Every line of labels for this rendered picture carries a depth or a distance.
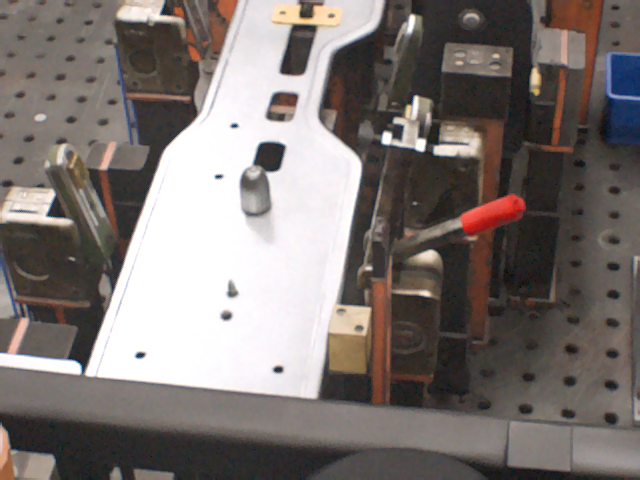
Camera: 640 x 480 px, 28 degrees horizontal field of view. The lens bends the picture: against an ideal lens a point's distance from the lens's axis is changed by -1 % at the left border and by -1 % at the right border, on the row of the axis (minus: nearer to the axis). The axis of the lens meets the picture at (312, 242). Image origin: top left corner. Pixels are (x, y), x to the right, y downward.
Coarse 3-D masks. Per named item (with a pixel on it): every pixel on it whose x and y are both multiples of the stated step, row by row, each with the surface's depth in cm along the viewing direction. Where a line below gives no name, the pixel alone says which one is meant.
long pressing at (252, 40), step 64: (256, 0) 160; (384, 0) 159; (256, 64) 151; (320, 64) 150; (192, 128) 143; (256, 128) 142; (320, 128) 141; (192, 192) 135; (320, 192) 134; (128, 256) 129; (192, 256) 128; (256, 256) 128; (320, 256) 128; (128, 320) 122; (192, 320) 122; (256, 320) 122; (320, 320) 121; (192, 384) 117; (256, 384) 116; (320, 384) 116
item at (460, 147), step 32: (448, 128) 130; (480, 128) 130; (416, 160) 129; (448, 160) 129; (480, 160) 128; (416, 192) 132; (448, 192) 132; (480, 192) 132; (416, 224) 136; (448, 256) 139; (448, 288) 142; (448, 320) 146; (448, 352) 149; (448, 384) 152
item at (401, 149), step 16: (368, 128) 107; (400, 128) 109; (416, 128) 108; (368, 144) 108; (384, 144) 108; (400, 144) 106; (416, 144) 107; (432, 144) 108; (400, 160) 107; (384, 176) 109; (400, 176) 109; (384, 192) 110; (400, 192) 110; (384, 208) 111; (400, 208) 111; (368, 240) 119; (368, 256) 116
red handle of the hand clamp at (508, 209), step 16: (480, 208) 112; (496, 208) 111; (512, 208) 110; (448, 224) 114; (464, 224) 113; (480, 224) 112; (496, 224) 112; (400, 240) 117; (416, 240) 116; (432, 240) 115; (448, 240) 114; (400, 256) 117
